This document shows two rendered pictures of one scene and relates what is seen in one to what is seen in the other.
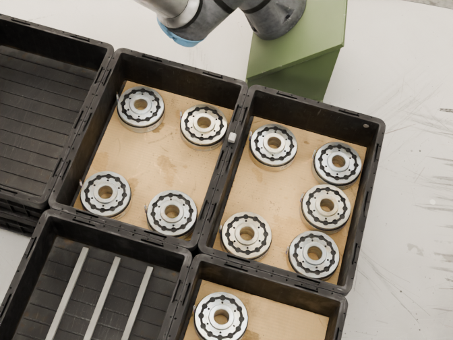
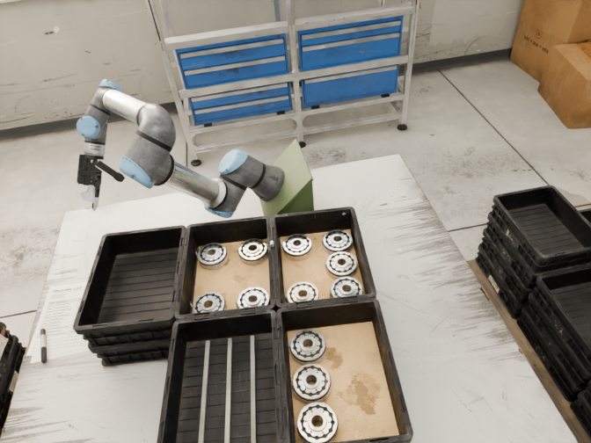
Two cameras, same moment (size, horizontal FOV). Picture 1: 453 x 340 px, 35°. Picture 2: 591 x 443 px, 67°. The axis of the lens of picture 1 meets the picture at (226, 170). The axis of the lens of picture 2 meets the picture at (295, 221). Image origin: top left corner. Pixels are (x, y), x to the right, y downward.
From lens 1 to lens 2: 0.35 m
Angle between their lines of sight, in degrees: 19
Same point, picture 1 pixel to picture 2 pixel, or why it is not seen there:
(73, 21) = not seen: hidden behind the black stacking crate
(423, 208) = (396, 254)
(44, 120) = (156, 283)
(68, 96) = (166, 265)
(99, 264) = (219, 347)
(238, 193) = (288, 278)
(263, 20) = (265, 188)
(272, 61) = (278, 207)
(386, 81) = (345, 202)
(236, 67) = not seen: hidden behind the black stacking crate
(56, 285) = (197, 370)
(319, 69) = (305, 200)
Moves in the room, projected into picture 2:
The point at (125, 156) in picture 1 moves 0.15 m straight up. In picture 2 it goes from (213, 283) to (202, 254)
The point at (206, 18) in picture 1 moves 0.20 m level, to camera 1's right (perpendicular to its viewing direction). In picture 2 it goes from (232, 195) to (283, 185)
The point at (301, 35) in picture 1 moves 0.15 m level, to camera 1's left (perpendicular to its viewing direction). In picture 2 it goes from (288, 186) to (251, 194)
